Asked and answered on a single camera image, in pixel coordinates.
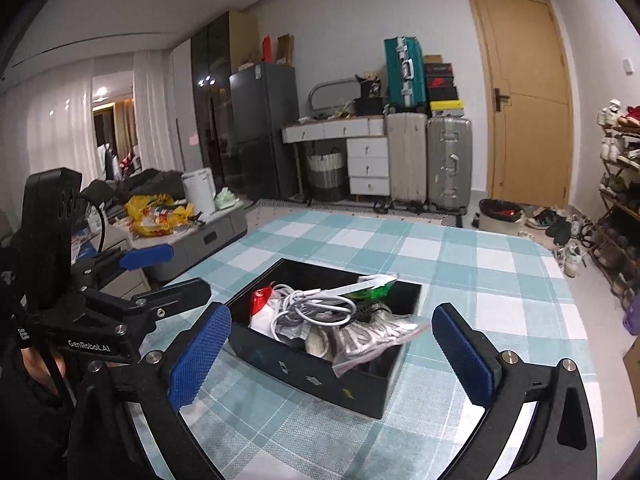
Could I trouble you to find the red white packet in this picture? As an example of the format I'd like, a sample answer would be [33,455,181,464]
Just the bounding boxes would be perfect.
[249,284,282,334]

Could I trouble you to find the silver suitcase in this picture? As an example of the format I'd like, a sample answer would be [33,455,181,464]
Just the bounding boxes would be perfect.
[426,117,474,212]

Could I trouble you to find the grey printed pouch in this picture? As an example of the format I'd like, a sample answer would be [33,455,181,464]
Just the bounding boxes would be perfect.
[273,310,314,344]

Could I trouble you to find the beige suitcase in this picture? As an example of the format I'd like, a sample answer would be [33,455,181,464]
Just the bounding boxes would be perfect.
[384,111,429,209]

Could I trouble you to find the grey arched metal frame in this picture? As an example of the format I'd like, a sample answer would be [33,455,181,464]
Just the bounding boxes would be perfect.
[307,78,362,120]

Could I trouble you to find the dark glass wardrobe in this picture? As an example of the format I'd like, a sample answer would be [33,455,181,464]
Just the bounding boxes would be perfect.
[189,9,261,197]

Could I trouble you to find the black storage box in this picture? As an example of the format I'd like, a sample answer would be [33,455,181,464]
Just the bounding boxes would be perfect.
[223,258,425,420]

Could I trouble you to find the teal checked bedsheet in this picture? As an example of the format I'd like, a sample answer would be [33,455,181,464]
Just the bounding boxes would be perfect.
[127,208,604,480]

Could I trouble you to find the green tissue pack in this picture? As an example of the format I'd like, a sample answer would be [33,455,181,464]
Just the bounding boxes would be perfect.
[213,187,244,211]

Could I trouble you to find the striped laundry basket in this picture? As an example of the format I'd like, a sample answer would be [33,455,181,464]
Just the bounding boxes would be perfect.
[305,145,349,204]

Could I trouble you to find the yellow plastic bag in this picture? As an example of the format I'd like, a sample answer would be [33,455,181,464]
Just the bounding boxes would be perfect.
[124,193,196,237]

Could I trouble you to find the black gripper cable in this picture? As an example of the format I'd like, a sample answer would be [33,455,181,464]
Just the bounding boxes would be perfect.
[86,199,109,257]

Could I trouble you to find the wooden shoe rack with shoes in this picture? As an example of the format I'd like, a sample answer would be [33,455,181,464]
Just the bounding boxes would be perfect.
[597,101,640,281]

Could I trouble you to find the black trash basket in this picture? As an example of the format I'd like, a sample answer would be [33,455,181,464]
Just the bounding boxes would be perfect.
[478,198,526,235]

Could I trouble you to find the clear plastic zip bag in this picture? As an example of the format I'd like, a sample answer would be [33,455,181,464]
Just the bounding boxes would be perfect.
[330,307,432,377]

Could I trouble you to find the beige item in plastic bag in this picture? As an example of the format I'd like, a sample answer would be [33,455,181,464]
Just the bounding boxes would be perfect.
[303,327,334,359]

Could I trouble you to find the cardboard box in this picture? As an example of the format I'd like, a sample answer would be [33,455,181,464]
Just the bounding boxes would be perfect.
[622,337,640,407]

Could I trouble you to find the person's left hand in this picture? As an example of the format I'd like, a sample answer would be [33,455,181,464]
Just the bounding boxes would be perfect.
[22,346,66,397]

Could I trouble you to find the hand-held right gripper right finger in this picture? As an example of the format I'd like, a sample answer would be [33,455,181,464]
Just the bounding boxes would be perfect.
[431,303,599,480]

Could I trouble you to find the black case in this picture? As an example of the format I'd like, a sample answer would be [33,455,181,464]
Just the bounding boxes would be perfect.
[353,97,386,116]

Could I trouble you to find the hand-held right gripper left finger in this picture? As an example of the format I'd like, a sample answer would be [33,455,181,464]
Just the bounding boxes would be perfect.
[67,301,233,480]

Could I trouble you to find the cluster of loose shoes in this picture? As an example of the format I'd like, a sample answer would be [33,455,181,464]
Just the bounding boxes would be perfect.
[517,204,597,279]

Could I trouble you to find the wooden door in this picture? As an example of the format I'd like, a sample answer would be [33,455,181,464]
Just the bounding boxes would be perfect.
[464,0,574,209]

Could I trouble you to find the dark clothes pile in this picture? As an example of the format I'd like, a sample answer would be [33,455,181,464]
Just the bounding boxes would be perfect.
[82,168,186,206]

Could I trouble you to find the white sheer curtain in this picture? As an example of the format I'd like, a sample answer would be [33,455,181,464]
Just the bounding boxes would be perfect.
[0,50,194,196]

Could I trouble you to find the white medicine pouch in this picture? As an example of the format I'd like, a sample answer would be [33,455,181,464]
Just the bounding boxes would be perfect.
[320,273,400,307]

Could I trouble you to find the grey low cabinet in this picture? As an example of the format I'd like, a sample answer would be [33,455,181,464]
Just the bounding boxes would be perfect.
[134,207,250,282]

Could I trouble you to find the teal suitcase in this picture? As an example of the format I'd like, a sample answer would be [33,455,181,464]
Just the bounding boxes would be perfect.
[383,36,426,111]

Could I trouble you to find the black printed paper bag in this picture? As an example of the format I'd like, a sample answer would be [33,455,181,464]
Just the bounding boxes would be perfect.
[359,73,386,99]

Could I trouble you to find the grey refrigerator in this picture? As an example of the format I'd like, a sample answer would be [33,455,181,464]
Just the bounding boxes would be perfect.
[228,62,300,201]

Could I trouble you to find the white cable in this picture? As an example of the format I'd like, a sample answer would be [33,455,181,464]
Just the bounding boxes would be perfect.
[269,281,362,333]

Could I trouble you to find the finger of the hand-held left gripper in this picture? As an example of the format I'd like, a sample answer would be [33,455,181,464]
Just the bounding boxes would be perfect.
[79,276,212,334]
[71,243,175,287]

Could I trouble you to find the purple bag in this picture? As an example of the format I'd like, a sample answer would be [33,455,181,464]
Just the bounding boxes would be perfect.
[622,292,640,336]

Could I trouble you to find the white desk with drawers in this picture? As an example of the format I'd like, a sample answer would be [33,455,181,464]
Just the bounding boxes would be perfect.
[281,114,391,199]

